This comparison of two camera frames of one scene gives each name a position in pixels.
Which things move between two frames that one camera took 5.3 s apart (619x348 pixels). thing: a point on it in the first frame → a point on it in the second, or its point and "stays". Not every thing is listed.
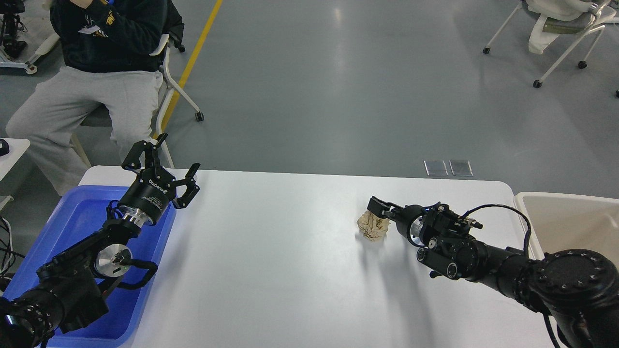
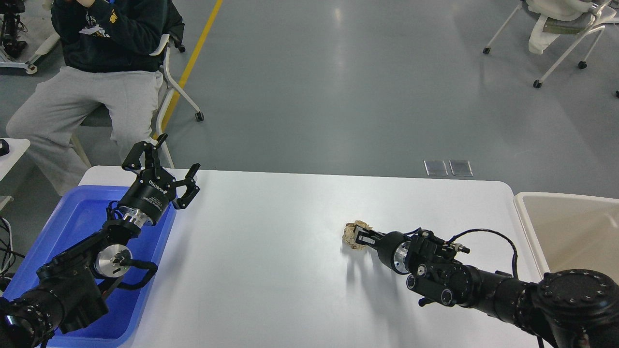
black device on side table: (4, 147) stays
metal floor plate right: (461, 167) stays
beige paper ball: (373, 227) → (348, 234)
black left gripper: (151, 193) stays
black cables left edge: (7, 256) stays
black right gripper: (404, 216) → (392, 248)
